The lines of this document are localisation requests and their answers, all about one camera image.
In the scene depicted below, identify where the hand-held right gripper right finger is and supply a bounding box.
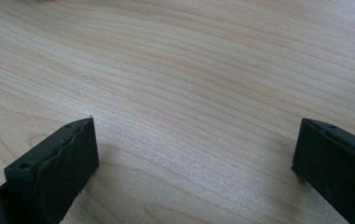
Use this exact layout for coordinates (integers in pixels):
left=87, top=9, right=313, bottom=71
left=291, top=118, right=355, bottom=224

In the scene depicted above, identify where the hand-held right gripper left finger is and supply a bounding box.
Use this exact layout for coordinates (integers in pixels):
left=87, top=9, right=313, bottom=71
left=0, top=116, right=100, bottom=224

